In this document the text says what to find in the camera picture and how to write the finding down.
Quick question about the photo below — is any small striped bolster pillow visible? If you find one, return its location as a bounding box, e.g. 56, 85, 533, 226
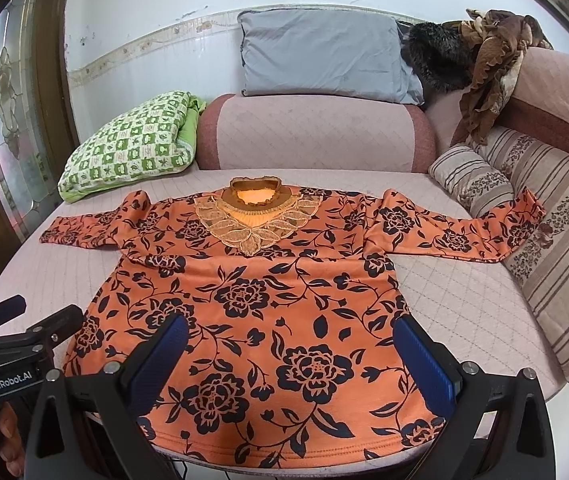
429, 144, 515, 218

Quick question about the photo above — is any black fur garment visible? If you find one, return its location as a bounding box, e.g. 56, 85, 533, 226
402, 21, 477, 108

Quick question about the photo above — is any stained glass wooden door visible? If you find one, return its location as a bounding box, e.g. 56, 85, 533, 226
0, 0, 79, 274

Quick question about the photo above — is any grey pillow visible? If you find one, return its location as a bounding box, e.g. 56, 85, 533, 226
238, 8, 423, 105

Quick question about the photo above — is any orange floral blouse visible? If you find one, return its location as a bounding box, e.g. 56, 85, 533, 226
42, 178, 545, 469

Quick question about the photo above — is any pink sofa armrest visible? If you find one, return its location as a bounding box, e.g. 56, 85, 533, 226
413, 48, 569, 174

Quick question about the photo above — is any green white checkered pillow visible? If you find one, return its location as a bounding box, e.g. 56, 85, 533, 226
58, 91, 206, 203

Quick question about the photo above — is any striped floral cushion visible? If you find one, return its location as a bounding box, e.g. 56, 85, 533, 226
470, 127, 569, 382

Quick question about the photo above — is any left hand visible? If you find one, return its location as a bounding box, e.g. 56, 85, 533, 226
0, 403, 25, 478

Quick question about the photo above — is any pink sofa back cushion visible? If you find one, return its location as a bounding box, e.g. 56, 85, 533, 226
196, 94, 437, 174

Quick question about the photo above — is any brown ruffled scarf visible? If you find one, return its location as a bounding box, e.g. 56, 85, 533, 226
459, 9, 553, 145

